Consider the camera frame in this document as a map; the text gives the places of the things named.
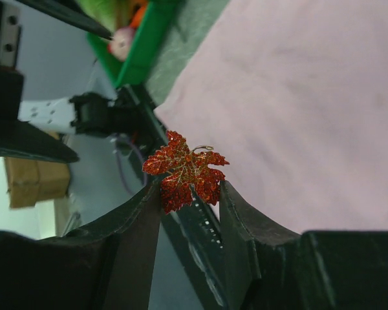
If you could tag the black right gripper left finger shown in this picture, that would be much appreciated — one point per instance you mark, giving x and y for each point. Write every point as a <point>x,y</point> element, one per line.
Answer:
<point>106,264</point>

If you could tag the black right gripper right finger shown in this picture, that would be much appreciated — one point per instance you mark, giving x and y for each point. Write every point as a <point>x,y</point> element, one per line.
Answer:
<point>267,266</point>

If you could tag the red maple leaf brooch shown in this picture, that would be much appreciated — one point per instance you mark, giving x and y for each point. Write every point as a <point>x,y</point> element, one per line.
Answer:
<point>187,172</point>

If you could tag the pink t-shirt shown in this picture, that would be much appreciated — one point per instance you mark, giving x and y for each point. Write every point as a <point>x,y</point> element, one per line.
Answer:
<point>295,95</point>

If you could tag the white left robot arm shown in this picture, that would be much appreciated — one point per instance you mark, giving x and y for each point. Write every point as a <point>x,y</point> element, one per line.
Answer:
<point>25,125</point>

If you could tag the cardboard box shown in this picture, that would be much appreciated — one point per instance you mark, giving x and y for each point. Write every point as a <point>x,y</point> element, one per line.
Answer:
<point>32,181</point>

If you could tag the purple onion toy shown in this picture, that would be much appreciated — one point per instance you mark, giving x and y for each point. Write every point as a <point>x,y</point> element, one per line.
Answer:
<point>121,42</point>

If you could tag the green plastic crate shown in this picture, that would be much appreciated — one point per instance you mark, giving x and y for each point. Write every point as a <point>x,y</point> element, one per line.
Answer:
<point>144,46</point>

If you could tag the orange carrot toy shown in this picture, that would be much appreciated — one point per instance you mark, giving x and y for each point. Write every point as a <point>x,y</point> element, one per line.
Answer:
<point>137,10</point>

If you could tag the green lettuce toy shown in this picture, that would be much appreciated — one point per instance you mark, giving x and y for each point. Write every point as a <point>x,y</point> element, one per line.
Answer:
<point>111,14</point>

